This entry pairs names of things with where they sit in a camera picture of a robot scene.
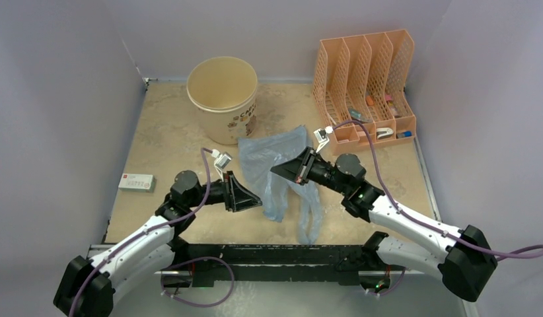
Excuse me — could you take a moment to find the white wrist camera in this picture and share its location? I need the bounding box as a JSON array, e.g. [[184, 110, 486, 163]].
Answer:
[[313, 126, 334, 153], [211, 149, 233, 180]]

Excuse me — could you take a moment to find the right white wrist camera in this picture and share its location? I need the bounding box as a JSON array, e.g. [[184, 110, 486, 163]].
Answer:
[[313, 126, 334, 153]]

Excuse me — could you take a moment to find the beige paper trash bin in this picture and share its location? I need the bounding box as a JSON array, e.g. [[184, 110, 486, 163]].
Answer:
[[186, 56, 258, 145]]

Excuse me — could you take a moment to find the blue plastic trash bag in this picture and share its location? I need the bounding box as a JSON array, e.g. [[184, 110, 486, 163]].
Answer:
[[237, 125, 324, 246]]

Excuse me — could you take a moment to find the orange file organizer rack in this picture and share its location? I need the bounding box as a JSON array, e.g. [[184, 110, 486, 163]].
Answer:
[[312, 29, 417, 155]]

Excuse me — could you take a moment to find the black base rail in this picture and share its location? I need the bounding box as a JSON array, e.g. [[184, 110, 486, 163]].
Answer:
[[159, 230, 408, 291]]

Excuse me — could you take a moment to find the white stapler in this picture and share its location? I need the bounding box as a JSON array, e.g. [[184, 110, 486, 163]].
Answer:
[[376, 127, 394, 140]]

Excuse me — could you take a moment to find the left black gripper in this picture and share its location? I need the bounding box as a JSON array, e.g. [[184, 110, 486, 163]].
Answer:
[[187, 170, 261, 211]]

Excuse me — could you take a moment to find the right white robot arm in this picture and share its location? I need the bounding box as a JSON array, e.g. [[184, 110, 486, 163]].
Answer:
[[270, 147, 497, 302]]

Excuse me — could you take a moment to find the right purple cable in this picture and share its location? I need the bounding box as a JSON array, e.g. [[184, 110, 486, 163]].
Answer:
[[332, 120, 543, 262]]

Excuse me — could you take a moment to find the orange item in rack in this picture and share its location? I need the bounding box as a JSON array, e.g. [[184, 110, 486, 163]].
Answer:
[[365, 95, 375, 107]]

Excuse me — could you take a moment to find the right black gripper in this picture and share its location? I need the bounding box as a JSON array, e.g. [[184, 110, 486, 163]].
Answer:
[[271, 147, 349, 195]]

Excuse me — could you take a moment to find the blue small item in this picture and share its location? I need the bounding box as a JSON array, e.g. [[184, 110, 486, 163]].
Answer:
[[396, 131, 413, 139]]

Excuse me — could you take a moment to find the white red small box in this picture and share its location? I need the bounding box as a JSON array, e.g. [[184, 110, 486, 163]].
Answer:
[[118, 173, 156, 193]]

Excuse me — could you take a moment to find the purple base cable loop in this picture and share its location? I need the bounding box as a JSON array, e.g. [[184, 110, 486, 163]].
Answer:
[[160, 256, 236, 308]]

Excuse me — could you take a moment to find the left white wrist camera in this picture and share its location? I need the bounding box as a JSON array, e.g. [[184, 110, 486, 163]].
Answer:
[[211, 149, 233, 180]]

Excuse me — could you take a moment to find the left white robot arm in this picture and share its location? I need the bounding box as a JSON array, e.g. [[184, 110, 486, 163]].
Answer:
[[53, 170, 262, 316]]

